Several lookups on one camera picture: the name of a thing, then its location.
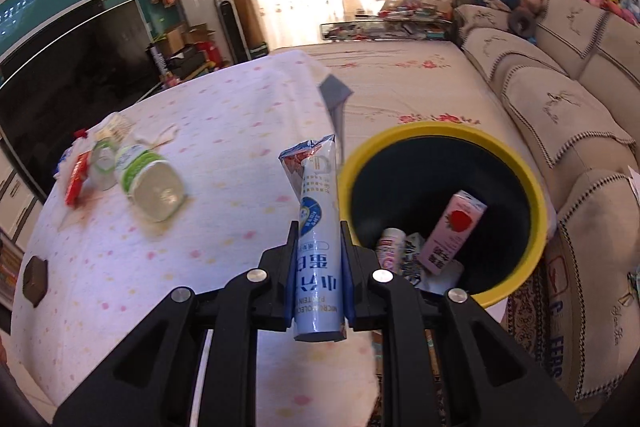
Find white dotted tablecloth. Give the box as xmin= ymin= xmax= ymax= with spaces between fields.
xmin=10 ymin=49 xmax=381 ymax=427

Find beige sofa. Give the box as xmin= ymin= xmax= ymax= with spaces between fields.
xmin=452 ymin=0 xmax=640 ymax=418

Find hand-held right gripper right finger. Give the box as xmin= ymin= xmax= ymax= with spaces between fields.
xmin=340 ymin=219 xmax=583 ymax=427

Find black tower fan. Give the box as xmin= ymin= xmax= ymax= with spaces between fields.
xmin=215 ymin=0 xmax=251 ymax=64

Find blue white snack packet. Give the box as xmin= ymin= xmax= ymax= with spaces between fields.
xmin=278 ymin=134 xmax=348 ymax=343

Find open brown cardboard box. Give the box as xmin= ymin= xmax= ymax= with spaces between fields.
xmin=182 ymin=24 xmax=211 ymax=48

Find patterned rug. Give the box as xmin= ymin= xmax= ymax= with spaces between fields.
xmin=500 ymin=267 xmax=556 ymax=374

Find glass coffee table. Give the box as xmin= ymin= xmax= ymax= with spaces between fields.
xmin=320 ymin=13 xmax=456 ymax=42

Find red snack wrapper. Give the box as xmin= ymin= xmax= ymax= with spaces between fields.
xmin=65 ymin=151 xmax=93 ymax=208

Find white paper sheets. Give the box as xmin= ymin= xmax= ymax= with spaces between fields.
xmin=627 ymin=164 xmax=640 ymax=212

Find tall black printed box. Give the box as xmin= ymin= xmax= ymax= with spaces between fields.
xmin=147 ymin=46 xmax=169 ymax=78

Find white supplement bottle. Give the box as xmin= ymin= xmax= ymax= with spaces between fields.
xmin=375 ymin=228 xmax=406 ymax=275

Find pink strawberry milk carton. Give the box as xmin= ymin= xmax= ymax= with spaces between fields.
xmin=417 ymin=190 xmax=488 ymax=277

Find bookshelf with books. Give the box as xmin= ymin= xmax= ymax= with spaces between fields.
xmin=0 ymin=227 xmax=25 ymax=308

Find grey blue blanket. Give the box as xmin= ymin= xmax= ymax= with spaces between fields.
xmin=317 ymin=74 xmax=353 ymax=144

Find floral bed sheet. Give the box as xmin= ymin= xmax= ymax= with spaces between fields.
xmin=270 ymin=39 xmax=516 ymax=188

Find clear plastic cup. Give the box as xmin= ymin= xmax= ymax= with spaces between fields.
xmin=87 ymin=139 xmax=121 ymax=192

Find grey ring pillow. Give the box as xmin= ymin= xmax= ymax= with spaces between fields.
xmin=509 ymin=9 xmax=537 ymax=36

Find yellow rimmed black trash bin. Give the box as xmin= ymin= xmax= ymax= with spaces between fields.
xmin=337 ymin=122 xmax=548 ymax=308

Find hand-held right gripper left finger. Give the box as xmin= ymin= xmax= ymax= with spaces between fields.
xmin=52 ymin=219 xmax=301 ymax=427

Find green white drink bottle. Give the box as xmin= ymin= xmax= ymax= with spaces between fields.
xmin=114 ymin=144 xmax=186 ymax=223

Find large curved television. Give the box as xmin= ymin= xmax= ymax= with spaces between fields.
xmin=0 ymin=0 xmax=161 ymax=200

